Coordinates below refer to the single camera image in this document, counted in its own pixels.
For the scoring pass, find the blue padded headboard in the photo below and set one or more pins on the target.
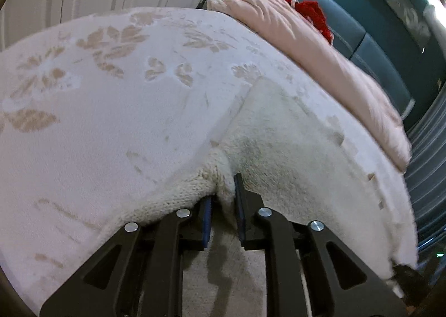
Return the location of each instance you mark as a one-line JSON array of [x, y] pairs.
[[355, 35]]

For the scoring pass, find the white knitted sweater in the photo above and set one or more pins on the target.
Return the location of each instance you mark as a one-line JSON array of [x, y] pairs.
[[296, 150]]

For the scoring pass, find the pink duvet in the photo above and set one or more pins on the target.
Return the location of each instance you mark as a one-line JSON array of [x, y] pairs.
[[324, 69]]

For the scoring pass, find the red cloth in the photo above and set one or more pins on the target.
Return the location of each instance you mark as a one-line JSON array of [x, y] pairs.
[[315, 14]]

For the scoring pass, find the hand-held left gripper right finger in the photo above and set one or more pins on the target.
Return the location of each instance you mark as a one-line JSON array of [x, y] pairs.
[[239, 212]]

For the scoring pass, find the white floral bed blanket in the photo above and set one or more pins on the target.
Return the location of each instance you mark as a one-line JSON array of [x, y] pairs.
[[122, 101]]

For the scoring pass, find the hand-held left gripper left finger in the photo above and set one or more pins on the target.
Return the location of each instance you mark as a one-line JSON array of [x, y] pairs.
[[207, 219]]

